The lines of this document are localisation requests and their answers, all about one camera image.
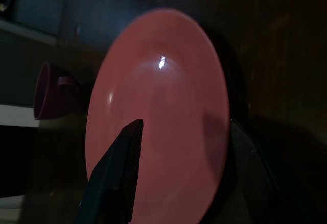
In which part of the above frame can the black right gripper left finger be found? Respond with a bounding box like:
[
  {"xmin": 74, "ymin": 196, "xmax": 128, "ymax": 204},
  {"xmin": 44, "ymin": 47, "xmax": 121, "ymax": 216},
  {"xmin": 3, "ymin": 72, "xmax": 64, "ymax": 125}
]
[{"xmin": 73, "ymin": 117, "xmax": 145, "ymax": 224}]

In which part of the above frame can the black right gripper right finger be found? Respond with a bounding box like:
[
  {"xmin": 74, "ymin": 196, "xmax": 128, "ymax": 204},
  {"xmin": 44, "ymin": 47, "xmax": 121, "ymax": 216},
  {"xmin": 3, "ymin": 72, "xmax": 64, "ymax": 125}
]
[{"xmin": 218, "ymin": 118, "xmax": 286, "ymax": 224}]

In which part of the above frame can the red round plate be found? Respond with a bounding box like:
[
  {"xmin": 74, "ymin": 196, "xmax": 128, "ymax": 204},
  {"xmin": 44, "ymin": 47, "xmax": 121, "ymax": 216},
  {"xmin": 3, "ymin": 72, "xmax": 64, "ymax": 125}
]
[{"xmin": 85, "ymin": 8, "xmax": 230, "ymax": 224}]

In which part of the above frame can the purple mug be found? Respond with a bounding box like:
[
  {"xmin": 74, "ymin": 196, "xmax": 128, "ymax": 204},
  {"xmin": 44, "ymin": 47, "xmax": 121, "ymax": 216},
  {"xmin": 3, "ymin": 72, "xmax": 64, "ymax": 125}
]
[{"xmin": 33, "ymin": 61, "xmax": 85, "ymax": 121}]

